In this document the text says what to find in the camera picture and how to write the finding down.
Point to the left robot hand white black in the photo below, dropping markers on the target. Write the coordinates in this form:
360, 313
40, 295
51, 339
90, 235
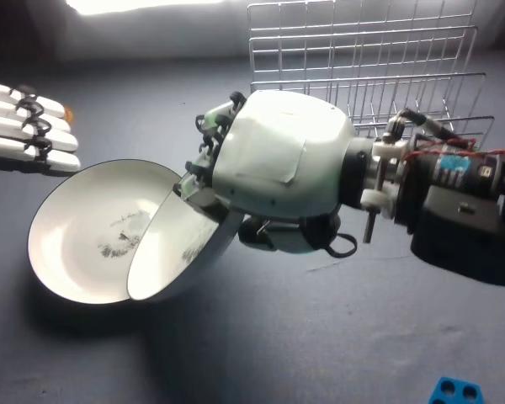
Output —
8, 126

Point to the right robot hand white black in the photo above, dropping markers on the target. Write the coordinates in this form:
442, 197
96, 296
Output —
278, 160

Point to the small orange cookie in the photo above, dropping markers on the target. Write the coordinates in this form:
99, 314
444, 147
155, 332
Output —
69, 114

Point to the white backdrop sheet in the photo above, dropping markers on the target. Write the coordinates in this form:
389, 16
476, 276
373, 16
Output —
151, 38

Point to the blue pentagon block with holes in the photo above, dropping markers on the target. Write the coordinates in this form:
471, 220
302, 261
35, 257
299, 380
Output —
454, 387

